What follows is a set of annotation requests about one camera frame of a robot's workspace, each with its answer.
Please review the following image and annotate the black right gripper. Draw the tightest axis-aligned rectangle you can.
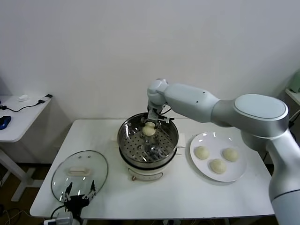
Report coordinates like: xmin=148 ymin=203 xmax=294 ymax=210
xmin=140 ymin=105 xmax=171 ymax=132

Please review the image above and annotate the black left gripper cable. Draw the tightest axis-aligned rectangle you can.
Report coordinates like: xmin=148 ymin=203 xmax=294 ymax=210
xmin=51 ymin=203 xmax=66 ymax=220

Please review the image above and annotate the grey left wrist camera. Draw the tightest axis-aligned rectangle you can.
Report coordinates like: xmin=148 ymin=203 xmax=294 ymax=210
xmin=44 ymin=212 xmax=73 ymax=225

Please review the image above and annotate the white steamed baozi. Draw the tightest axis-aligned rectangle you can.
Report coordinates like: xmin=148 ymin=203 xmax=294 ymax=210
xmin=209 ymin=158 xmax=227 ymax=175
xmin=222 ymin=148 xmax=239 ymax=162
xmin=142 ymin=121 xmax=156 ymax=137
xmin=195 ymin=146 xmax=210 ymax=161

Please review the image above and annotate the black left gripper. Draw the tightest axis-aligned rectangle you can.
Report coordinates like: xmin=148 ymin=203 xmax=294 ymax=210
xmin=61 ymin=180 xmax=97 ymax=214

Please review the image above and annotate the black usb cable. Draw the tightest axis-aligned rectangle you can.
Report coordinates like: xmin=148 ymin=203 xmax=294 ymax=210
xmin=0 ymin=94 xmax=53 ymax=113

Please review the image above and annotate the white side desk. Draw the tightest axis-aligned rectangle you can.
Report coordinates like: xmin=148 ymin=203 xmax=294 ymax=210
xmin=0 ymin=95 xmax=53 ymax=202

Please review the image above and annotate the stainless steel steamer basket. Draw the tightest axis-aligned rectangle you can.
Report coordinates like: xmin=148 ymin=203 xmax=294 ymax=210
xmin=111 ymin=113 xmax=186 ymax=164

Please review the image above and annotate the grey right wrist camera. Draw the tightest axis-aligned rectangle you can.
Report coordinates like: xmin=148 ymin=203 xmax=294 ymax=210
xmin=147 ymin=108 xmax=160 ymax=121

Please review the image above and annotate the round glass pot lid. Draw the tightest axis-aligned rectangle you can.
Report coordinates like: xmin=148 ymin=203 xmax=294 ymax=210
xmin=51 ymin=150 xmax=109 ymax=203

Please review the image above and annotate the blue computer mouse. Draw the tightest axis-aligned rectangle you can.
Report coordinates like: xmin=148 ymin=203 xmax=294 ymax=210
xmin=0 ymin=116 xmax=12 ymax=131

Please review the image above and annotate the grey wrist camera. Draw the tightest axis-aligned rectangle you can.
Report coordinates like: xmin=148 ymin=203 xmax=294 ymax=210
xmin=147 ymin=108 xmax=160 ymax=121
xmin=44 ymin=212 xmax=73 ymax=225

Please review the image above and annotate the black power cable with adapter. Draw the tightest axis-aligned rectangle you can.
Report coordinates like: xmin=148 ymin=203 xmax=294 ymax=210
xmin=263 ymin=114 xmax=300 ymax=165

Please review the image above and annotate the large white plate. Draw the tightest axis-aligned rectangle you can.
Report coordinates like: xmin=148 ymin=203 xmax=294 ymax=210
xmin=189 ymin=132 xmax=247 ymax=182

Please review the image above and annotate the pale green appliance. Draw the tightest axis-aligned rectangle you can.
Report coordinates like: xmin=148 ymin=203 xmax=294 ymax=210
xmin=289 ymin=71 xmax=300 ymax=93

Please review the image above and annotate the white desk with appliance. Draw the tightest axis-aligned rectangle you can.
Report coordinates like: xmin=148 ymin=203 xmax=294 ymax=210
xmin=285 ymin=88 xmax=300 ymax=106

